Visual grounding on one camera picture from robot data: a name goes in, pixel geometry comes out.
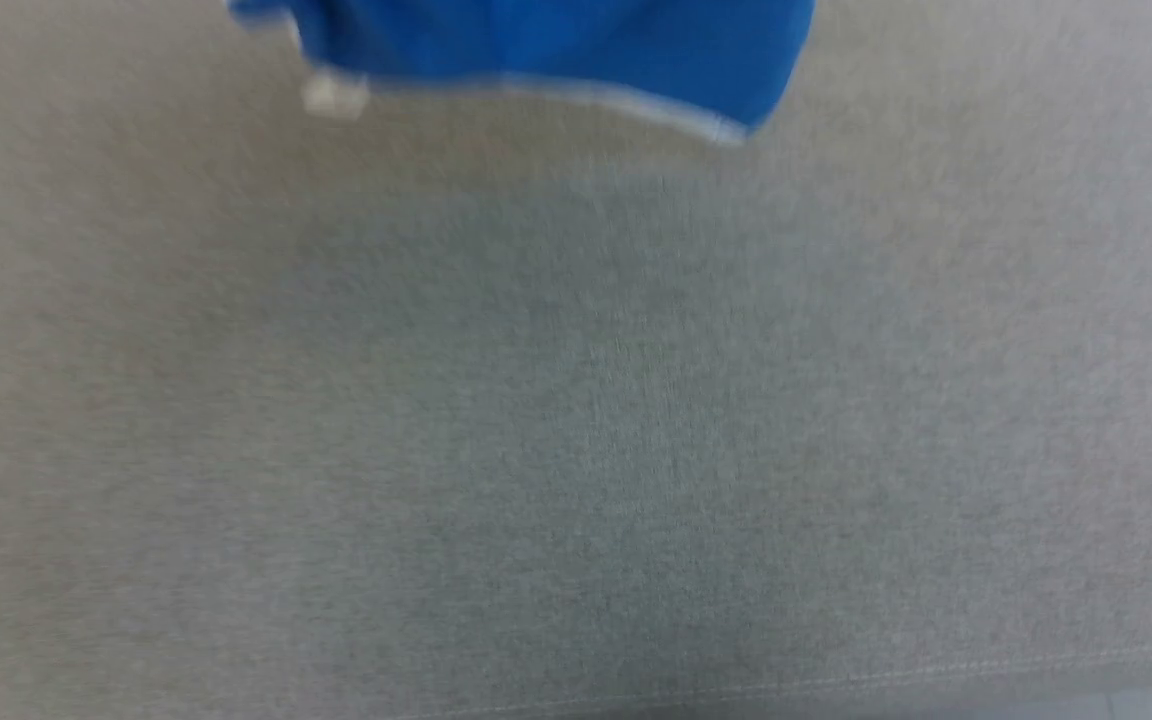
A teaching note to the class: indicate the blue garment with white trim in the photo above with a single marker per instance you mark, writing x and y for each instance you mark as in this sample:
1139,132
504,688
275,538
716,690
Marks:
556,45

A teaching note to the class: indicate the grey fabric sofa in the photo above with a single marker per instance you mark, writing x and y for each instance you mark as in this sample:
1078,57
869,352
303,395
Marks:
576,420

